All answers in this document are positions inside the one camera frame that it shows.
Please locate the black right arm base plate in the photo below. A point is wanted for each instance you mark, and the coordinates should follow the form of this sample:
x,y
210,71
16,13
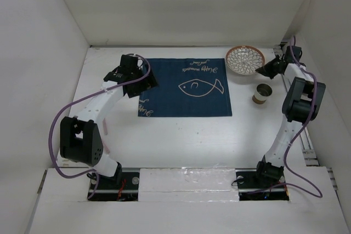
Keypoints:
x,y
253,189

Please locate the aluminium rail on right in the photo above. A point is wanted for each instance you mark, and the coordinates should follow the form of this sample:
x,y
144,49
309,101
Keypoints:
x,y
301,135

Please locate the dark blue cloth placemat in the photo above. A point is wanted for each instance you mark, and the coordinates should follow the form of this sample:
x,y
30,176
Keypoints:
x,y
191,87

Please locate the pink handled fork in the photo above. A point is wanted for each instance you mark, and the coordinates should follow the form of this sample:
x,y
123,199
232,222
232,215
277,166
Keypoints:
x,y
106,149

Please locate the pink handled knife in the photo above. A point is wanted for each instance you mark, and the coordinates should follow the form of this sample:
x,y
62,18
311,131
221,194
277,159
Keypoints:
x,y
105,130

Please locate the floral patterned ceramic bowl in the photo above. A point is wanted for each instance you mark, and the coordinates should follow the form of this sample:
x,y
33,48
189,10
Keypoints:
x,y
244,60

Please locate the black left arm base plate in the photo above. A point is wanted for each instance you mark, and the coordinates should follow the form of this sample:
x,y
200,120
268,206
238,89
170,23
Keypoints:
x,y
124,189

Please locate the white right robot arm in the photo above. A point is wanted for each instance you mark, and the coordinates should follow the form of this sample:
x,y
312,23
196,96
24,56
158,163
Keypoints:
x,y
266,169

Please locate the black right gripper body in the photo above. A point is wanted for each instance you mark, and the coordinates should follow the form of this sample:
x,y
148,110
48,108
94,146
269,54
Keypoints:
x,y
271,68

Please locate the white cup with cork base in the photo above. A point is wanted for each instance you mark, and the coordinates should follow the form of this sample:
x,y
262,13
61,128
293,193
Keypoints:
x,y
262,93

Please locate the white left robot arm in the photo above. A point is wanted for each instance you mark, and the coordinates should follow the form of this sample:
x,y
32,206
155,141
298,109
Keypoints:
x,y
80,138

